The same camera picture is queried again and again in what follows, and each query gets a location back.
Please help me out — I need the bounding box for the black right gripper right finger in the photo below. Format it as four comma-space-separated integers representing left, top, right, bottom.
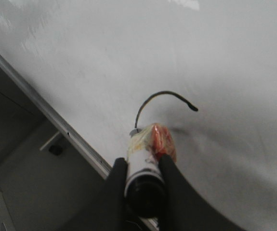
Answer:
158, 154, 243, 231

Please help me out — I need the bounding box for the orange magnet taped to marker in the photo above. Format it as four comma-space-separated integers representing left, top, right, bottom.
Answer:
151, 123, 177, 162

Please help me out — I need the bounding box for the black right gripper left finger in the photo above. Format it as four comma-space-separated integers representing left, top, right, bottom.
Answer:
59, 158, 128, 231

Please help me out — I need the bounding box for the white whiteboard with aluminium frame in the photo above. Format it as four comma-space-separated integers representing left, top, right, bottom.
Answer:
0, 0, 277, 231

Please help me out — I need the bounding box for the white black-tipped whiteboard marker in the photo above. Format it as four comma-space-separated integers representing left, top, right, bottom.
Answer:
124, 128, 166, 218

